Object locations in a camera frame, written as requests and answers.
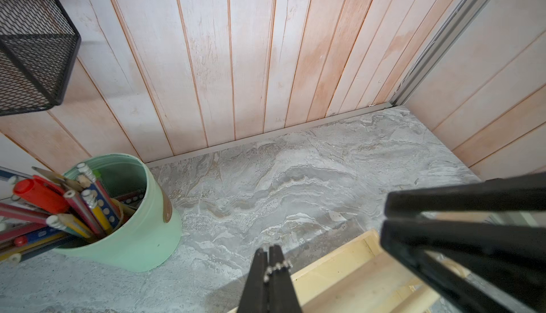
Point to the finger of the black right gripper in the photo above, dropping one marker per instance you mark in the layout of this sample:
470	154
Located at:
521	193
511	258

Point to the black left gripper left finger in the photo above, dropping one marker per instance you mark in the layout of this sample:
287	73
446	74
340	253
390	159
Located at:
255	293

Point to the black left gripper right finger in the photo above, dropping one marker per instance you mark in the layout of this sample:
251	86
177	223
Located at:
282	296

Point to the wooden jewelry stand tray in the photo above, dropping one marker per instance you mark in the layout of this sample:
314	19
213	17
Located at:
360	277

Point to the green pencil cup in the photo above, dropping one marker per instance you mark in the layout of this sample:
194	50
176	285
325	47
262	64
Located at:
153	232

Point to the red marker in cup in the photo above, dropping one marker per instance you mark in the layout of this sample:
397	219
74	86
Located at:
42	193

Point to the black mesh wall basket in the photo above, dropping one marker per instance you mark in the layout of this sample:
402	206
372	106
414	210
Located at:
39	46

